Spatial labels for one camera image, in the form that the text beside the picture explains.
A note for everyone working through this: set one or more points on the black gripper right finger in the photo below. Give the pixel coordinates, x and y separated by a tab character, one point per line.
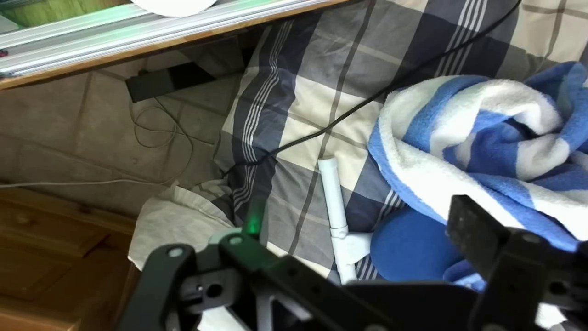
521	272

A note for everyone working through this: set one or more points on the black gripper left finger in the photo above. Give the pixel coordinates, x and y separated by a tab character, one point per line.
181	286

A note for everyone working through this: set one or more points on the blue white striped towel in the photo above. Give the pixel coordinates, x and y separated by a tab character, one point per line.
517	148

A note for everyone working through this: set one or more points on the blue ironing board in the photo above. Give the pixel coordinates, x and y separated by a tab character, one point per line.
413	248

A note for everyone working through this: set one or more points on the white ironing board leg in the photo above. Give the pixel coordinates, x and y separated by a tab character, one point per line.
348	248

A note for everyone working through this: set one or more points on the white bed sheet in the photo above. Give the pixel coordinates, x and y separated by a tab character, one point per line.
181	216

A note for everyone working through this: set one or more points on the wooden nightstand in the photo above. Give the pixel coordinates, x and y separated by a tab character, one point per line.
64	266

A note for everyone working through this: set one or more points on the plaid checkered duvet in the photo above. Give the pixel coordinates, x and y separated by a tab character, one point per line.
317	86

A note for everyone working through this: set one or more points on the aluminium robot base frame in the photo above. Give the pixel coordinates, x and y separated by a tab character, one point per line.
121	29

